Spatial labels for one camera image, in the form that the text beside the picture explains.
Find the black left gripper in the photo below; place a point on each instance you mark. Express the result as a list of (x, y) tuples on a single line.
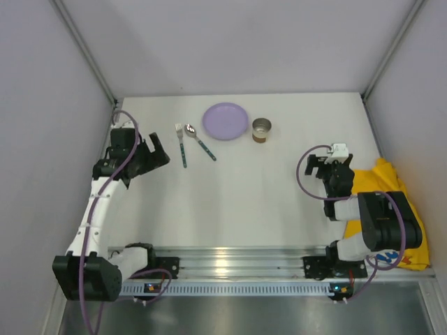
[(147, 157)]

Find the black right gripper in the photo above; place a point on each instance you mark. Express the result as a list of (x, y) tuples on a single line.
[(328, 167)]

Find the spoon with teal handle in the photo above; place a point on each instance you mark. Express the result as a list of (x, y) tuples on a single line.
[(191, 132)]

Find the yellow cartoon print cloth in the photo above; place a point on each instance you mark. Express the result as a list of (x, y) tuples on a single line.
[(383, 177)]

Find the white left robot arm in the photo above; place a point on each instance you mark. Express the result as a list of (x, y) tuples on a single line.
[(87, 271)]

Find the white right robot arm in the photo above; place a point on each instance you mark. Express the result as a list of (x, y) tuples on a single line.
[(379, 217)]

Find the metal cup with brown base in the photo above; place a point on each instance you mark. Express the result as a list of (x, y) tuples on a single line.
[(260, 129)]

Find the purple plastic plate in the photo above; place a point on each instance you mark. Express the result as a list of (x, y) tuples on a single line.
[(225, 121)]

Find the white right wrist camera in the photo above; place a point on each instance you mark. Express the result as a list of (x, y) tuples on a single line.
[(338, 152)]

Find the fork with teal handle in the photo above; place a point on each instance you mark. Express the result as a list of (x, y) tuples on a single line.
[(179, 132)]

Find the black right arm base bracket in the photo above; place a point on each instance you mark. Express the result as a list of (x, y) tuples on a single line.
[(320, 268)]

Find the black left arm base bracket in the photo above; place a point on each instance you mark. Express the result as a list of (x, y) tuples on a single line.
[(170, 264)]

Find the aluminium mounting rail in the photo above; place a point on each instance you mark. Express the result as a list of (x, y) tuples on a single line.
[(240, 263)]

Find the perforated grey cable duct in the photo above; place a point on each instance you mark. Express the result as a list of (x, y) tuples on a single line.
[(235, 289)]

